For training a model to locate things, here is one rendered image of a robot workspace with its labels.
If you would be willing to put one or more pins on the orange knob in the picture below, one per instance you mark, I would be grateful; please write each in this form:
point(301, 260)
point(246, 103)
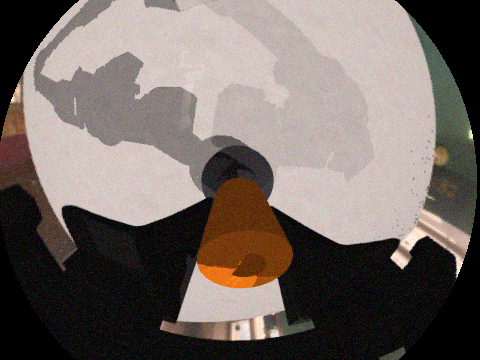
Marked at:
point(243, 245)

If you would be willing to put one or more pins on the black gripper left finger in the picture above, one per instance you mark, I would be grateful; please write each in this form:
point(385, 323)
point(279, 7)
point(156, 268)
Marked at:
point(162, 254)

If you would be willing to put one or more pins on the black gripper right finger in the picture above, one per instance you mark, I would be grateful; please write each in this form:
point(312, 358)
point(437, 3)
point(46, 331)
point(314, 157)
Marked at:
point(321, 267)

